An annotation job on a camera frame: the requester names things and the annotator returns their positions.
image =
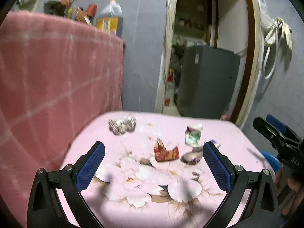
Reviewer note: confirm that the patterned wrapper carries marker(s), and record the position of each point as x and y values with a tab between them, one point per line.
122	125

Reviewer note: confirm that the large oil jug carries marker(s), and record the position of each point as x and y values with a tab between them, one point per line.
110	16

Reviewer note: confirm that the pink floral blanket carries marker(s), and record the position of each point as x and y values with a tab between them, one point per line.
142	178

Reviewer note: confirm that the red printed wrapper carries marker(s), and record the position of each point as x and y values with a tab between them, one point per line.
166	153

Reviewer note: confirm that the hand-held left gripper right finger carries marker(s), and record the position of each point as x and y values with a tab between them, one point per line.
217	168

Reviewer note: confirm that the brown scrap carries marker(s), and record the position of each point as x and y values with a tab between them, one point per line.
191	158

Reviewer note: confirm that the white red printed bag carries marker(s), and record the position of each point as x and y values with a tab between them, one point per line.
169	87

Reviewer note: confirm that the grey washing machine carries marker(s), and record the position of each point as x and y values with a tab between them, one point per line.
206	83

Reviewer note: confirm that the cream door frame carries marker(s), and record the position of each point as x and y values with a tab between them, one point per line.
255	52

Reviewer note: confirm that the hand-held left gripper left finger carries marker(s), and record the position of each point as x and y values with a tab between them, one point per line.
91	168

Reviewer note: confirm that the pink checked cloth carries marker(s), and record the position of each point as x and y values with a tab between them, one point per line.
47	87

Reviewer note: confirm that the brown sauce pouch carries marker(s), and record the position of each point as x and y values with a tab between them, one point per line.
83	16

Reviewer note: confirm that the person's right hand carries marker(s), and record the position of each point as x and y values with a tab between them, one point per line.
294	190

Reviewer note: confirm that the red cup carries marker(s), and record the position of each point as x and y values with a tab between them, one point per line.
91	9

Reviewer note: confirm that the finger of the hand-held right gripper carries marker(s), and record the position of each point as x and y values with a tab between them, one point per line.
276	123
267	130

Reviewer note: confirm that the clear hanging plastic bag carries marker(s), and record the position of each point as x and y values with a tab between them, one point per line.
264	14

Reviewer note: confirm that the white teal wrapper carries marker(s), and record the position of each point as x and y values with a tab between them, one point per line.
193	134

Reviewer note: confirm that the blue plastic bucket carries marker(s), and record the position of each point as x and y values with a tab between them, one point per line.
269	159

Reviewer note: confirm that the wooden shelf unit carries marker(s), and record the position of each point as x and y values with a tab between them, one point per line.
192	11

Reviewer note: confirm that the cream rubber glove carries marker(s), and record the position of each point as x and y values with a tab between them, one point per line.
272	36
286	32

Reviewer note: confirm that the white inner door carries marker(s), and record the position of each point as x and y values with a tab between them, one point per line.
231	21

